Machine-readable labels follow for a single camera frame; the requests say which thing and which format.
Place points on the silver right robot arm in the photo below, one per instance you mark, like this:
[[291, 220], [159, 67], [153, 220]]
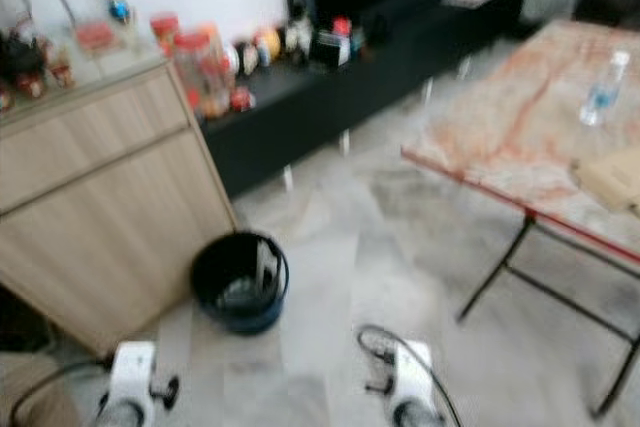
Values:
[[414, 415]]

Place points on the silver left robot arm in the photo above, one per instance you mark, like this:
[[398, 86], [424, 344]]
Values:
[[122, 415]]

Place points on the black round rubbish bin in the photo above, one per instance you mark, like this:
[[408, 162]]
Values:
[[215, 257]]

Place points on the beige cushion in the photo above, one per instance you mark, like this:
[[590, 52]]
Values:
[[35, 397]]

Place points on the white paper piece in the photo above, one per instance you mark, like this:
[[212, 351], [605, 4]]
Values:
[[266, 267]]

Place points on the light wood cabinet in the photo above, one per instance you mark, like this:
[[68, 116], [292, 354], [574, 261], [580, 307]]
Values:
[[110, 207]]

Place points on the black low tv console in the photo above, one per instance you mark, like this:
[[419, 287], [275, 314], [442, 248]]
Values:
[[320, 102]]

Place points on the marble top red-edged folding table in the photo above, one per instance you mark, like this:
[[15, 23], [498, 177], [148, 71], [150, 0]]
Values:
[[510, 107]]

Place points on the tan crumpled paper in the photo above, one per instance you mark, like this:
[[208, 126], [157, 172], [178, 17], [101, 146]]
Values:
[[610, 182]]

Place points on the small red packet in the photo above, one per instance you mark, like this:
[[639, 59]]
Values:
[[241, 100]]

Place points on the large clear red-lid jar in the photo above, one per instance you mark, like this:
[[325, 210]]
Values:
[[202, 77]]

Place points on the black and white box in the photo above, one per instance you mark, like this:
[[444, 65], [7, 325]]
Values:
[[331, 50]]

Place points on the small red tea cup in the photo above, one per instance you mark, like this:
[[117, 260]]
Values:
[[63, 73], [35, 85]]

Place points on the white-faced round doll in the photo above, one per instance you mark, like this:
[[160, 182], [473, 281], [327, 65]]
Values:
[[244, 55]]

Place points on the yellow round figurine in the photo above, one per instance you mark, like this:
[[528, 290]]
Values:
[[267, 44]]

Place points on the white cup with black remotes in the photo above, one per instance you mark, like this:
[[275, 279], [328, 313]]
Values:
[[297, 32]]

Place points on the clear plastic water bottle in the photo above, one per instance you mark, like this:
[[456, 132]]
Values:
[[603, 92]]

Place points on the small clear red-lid jar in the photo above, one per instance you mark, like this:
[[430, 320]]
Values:
[[165, 34]]

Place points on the black round teapot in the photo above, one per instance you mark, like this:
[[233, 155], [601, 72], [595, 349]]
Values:
[[28, 57]]

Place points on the red flat box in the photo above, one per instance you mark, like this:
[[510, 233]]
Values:
[[96, 36]]

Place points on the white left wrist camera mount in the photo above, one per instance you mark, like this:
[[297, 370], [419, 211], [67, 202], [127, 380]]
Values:
[[133, 372]]

